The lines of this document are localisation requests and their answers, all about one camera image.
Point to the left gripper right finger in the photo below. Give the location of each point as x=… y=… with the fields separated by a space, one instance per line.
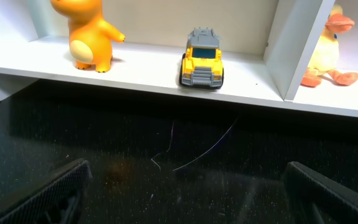
x=325 y=199

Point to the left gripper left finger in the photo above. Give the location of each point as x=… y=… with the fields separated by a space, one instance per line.
x=42 y=199

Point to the orange toy dinosaur figure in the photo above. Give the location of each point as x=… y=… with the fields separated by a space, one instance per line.
x=89 y=34

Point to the grey and yellow toy truck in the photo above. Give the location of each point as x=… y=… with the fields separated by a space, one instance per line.
x=201 y=65

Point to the yellow plush duck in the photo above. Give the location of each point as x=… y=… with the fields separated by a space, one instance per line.
x=323 y=56

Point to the white shelf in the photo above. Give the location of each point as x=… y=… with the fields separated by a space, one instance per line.
x=148 y=65

